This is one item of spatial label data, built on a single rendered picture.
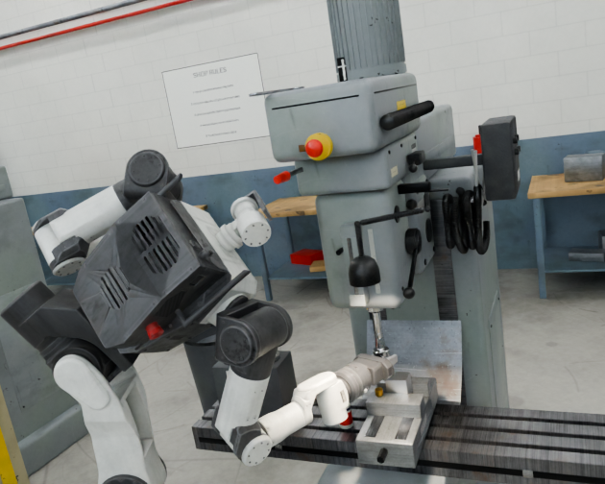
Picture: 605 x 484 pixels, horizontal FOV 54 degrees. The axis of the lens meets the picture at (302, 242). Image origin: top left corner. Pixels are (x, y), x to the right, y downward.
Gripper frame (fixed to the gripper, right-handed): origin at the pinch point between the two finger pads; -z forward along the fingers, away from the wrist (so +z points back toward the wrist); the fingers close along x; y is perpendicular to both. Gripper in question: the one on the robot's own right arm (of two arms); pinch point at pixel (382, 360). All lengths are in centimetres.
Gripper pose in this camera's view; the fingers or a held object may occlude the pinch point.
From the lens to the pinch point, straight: 172.6
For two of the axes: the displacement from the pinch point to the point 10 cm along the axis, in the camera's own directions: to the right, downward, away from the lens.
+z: -6.8, 2.7, -6.8
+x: -7.2, -0.5, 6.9
